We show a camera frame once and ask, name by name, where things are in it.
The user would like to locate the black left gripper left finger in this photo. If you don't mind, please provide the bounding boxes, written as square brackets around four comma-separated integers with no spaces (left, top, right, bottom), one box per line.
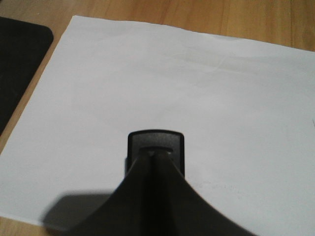
[67,153,151,236]

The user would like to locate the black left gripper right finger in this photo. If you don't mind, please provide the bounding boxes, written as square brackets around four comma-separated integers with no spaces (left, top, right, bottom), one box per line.
[154,151,253,236]

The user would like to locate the white paper sheet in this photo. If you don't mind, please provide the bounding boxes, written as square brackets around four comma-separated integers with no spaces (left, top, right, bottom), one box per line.
[0,16,315,236]

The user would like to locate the wooden desk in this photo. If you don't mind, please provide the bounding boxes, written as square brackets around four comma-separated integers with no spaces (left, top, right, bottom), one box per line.
[0,0,315,236]

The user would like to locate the black computer monitor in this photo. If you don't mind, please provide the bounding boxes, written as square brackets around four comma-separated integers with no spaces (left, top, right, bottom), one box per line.
[0,17,54,132]

